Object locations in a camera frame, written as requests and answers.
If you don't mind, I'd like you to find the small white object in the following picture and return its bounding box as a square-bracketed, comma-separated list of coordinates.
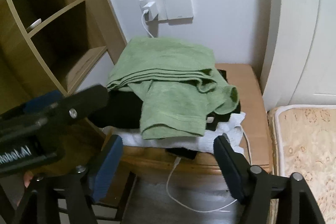
[26, 18, 42, 32]

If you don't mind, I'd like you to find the white wall charger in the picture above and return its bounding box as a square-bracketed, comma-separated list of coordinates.
[142, 2, 160, 22]

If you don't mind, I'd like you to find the dark flat object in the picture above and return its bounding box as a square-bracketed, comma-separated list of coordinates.
[165, 147, 198, 161]

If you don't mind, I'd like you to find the green shirt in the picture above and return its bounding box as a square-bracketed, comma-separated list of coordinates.
[106, 37, 239, 140]

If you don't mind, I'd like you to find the white wall switch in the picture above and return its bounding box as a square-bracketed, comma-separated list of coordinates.
[139, 0, 194, 22]

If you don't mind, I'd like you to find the beige floral mattress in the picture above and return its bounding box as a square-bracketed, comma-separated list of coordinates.
[267, 105, 336, 224]

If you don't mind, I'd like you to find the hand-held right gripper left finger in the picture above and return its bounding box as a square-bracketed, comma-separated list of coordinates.
[16, 134, 124, 224]

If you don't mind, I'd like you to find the person's left hand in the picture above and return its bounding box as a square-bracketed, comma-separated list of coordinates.
[23, 171, 35, 188]

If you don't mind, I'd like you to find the wooden nightstand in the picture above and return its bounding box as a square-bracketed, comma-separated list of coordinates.
[87, 63, 272, 211]

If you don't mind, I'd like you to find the white carved headboard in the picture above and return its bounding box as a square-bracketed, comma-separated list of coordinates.
[261, 0, 336, 112]

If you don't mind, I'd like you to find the light blue fleece sweater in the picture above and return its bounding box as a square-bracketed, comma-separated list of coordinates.
[101, 112, 247, 155]

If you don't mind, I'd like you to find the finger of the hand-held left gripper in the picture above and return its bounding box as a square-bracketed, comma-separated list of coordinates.
[34, 84, 110, 133]
[0, 90, 65, 125]

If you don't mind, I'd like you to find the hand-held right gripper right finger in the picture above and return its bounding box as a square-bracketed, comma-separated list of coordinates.
[213, 134, 326, 224]

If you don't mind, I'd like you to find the black knit sweater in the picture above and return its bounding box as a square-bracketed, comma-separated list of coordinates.
[89, 69, 242, 130]

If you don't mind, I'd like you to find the wooden shelf unit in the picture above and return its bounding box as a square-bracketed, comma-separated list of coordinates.
[0, 0, 127, 143]

